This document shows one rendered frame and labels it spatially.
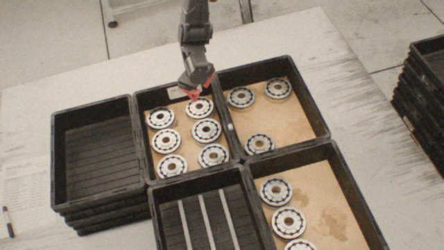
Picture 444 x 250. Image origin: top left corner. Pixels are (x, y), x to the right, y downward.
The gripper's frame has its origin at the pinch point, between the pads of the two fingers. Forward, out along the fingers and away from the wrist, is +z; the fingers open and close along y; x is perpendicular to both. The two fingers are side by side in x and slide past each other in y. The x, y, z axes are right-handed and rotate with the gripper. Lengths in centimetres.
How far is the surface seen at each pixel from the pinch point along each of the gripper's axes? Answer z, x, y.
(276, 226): 19.8, -36.7, -20.2
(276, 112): 23.6, -16.4, 20.2
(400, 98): 81, -53, 100
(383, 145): 37, -55, 34
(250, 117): 23.5, -9.2, 13.6
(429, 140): 81, -74, 80
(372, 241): 18, -63, -12
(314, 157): 19.8, -36.9, 6.7
